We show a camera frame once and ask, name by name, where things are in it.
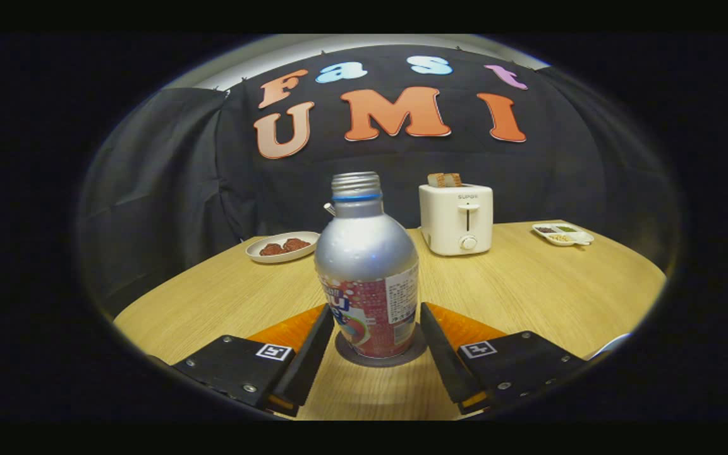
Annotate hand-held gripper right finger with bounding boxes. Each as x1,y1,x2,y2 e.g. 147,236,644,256
420,302,592,416

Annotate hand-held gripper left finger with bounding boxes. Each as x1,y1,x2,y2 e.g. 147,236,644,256
173,304,336,418

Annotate dark brown round coaster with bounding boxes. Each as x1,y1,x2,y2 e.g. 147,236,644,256
334,324,428,368

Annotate silver juice bottle red label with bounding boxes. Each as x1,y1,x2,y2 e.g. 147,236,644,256
314,171,420,359

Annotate white cup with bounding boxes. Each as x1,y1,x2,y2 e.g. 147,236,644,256
585,333,633,361

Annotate wooden table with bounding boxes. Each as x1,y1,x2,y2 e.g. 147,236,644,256
113,220,667,421

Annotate red food pieces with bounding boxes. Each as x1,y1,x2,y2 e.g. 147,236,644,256
259,238,312,257

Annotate white oval plate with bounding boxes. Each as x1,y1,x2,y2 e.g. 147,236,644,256
246,231,321,264

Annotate white toaster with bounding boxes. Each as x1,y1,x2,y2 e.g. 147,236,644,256
419,183,494,257

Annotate white divided dish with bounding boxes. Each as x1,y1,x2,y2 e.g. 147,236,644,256
532,222,595,247

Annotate black backdrop cloth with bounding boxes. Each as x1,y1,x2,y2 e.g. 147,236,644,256
80,44,681,317

